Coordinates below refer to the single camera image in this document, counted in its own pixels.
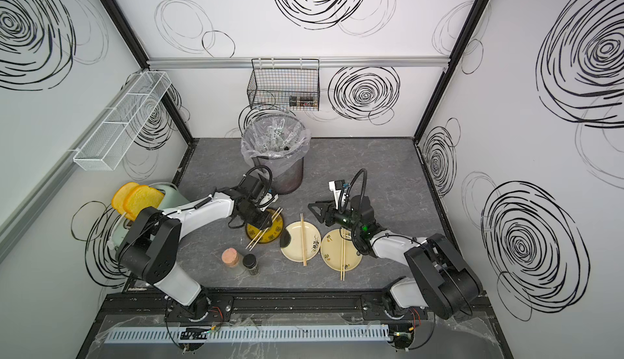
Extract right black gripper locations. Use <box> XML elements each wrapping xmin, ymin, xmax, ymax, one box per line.
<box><xmin>309</xmin><ymin>200</ymin><xmax>363</xmax><ymax>236</ymax></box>

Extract chopsticks green tip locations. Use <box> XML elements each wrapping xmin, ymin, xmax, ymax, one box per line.
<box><xmin>300</xmin><ymin>213</ymin><xmax>308</xmax><ymax>266</ymax></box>

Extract bamboo chopsticks pair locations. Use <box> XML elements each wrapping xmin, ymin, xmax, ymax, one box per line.
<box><xmin>340</xmin><ymin>227</ymin><xmax>347</xmax><ymax>281</ymax></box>

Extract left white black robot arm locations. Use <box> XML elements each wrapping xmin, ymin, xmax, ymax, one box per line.
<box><xmin>116</xmin><ymin>165</ymin><xmax>277</xmax><ymax>322</ymax></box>

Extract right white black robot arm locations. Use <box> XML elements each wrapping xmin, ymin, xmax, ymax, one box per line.
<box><xmin>308</xmin><ymin>168</ymin><xmax>484</xmax><ymax>319</ymax></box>

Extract yellow patterned plate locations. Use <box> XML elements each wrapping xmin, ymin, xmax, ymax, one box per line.
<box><xmin>245</xmin><ymin>214</ymin><xmax>284</xmax><ymax>244</ymax></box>

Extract cream plate red black marks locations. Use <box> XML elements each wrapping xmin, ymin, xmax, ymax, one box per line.
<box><xmin>320</xmin><ymin>229</ymin><xmax>362</xmax><ymax>272</ymax></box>

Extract black lid spice bottle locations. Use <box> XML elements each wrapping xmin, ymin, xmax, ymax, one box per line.
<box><xmin>243</xmin><ymin>253</ymin><xmax>259</xmax><ymax>276</ymax></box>

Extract pink lid jar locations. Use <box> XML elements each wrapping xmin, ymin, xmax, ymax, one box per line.
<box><xmin>221</xmin><ymin>248</ymin><xmax>245</xmax><ymax>276</ymax></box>

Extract cream plate with flower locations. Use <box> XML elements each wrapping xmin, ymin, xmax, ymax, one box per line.
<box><xmin>280</xmin><ymin>222</ymin><xmax>322</xmax><ymax>263</ymax></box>

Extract black mesh trash bin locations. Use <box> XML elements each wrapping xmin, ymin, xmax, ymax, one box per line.
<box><xmin>253</xmin><ymin>157</ymin><xmax>305</xmax><ymax>195</ymax></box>

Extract clear plastic bin liner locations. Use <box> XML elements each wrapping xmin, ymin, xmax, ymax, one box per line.
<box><xmin>240</xmin><ymin>114</ymin><xmax>311</xmax><ymax>177</ymax></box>

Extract right yellow toast slice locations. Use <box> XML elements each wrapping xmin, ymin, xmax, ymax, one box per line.
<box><xmin>121</xmin><ymin>185</ymin><xmax>165</xmax><ymax>221</ymax></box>

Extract yellow toast slice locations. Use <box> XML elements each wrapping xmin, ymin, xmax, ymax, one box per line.
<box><xmin>121</xmin><ymin>185</ymin><xmax>165</xmax><ymax>221</ymax></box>
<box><xmin>111</xmin><ymin>182</ymin><xmax>139</xmax><ymax>216</ymax></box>

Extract mint green toaster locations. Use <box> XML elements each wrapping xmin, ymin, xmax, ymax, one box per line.
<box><xmin>107</xmin><ymin>182</ymin><xmax>189</xmax><ymax>253</ymax></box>

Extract left yellow toast slice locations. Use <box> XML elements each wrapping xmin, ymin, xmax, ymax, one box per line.
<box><xmin>111</xmin><ymin>182</ymin><xmax>139</xmax><ymax>216</ymax></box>

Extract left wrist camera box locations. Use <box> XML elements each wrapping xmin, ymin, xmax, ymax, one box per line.
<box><xmin>260</xmin><ymin>193</ymin><xmax>279</xmax><ymax>207</ymax></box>

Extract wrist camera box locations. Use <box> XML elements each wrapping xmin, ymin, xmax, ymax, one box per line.
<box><xmin>260</xmin><ymin>193</ymin><xmax>279</xmax><ymax>207</ymax></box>
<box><xmin>328</xmin><ymin>180</ymin><xmax>349</xmax><ymax>210</ymax></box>

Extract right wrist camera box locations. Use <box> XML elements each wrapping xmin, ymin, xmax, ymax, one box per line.
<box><xmin>328</xmin><ymin>180</ymin><xmax>349</xmax><ymax>210</ymax></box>

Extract items in wire basket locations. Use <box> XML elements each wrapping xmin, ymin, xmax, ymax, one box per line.
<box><xmin>289</xmin><ymin>96</ymin><xmax>318</xmax><ymax>109</ymax></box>

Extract white slotted cable duct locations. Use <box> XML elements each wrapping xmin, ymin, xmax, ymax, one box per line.
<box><xmin>104</xmin><ymin>325</ymin><xmax>391</xmax><ymax>345</ymax></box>

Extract black wire wall basket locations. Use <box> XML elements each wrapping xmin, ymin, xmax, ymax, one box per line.
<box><xmin>246</xmin><ymin>58</ymin><xmax>321</xmax><ymax>111</ymax></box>

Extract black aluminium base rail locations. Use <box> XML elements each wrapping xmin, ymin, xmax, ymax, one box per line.
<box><xmin>101</xmin><ymin>288</ymin><xmax>488</xmax><ymax>323</ymax></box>

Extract white wire wall shelf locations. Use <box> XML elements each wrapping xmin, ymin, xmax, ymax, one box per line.
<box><xmin>73</xmin><ymin>71</ymin><xmax>172</xmax><ymax>172</ymax></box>

